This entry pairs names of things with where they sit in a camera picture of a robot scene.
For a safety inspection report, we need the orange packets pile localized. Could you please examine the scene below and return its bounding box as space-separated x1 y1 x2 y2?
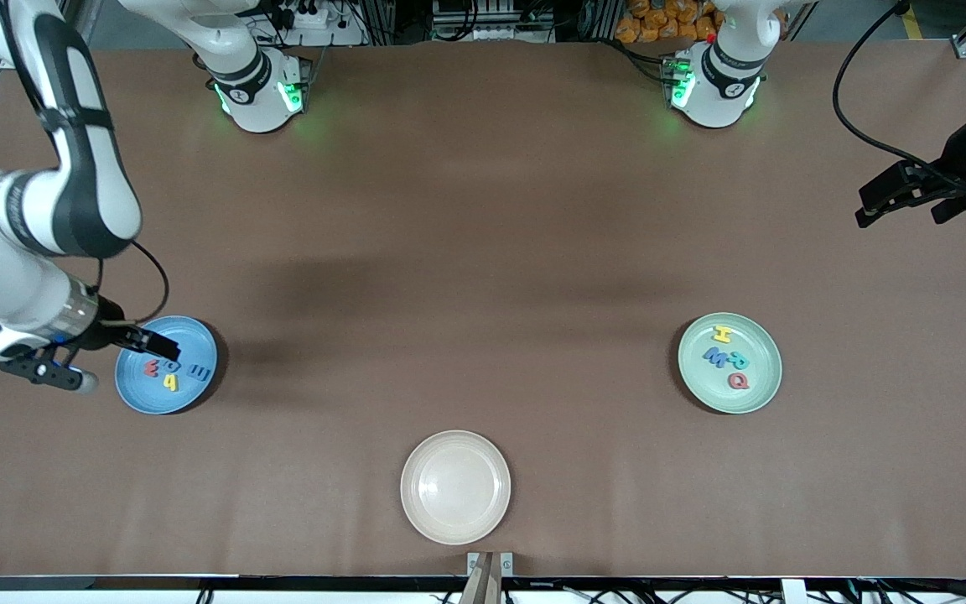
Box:
615 0 723 44

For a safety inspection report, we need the blue plate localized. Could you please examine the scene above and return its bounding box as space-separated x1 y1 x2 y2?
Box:
115 315 219 415

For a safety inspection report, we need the beige plate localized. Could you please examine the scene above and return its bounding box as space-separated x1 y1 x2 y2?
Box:
400 430 512 545

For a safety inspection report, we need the light green plate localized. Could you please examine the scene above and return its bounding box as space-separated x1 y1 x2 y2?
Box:
678 312 783 414

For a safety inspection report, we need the white power strip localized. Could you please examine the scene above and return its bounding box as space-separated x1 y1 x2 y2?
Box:
269 0 366 47

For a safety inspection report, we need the metal table edge bracket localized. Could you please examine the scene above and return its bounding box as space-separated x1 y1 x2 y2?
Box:
467 551 514 578

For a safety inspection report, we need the tan wooden post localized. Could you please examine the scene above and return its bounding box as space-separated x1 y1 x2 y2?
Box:
460 555 503 604

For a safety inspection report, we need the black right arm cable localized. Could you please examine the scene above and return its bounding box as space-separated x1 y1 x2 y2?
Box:
0 0 170 326

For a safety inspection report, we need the grey equipment rack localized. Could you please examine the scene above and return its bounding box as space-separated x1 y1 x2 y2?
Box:
431 0 555 43

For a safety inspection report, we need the table front edge rail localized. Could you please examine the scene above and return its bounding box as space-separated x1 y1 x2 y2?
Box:
0 574 966 604

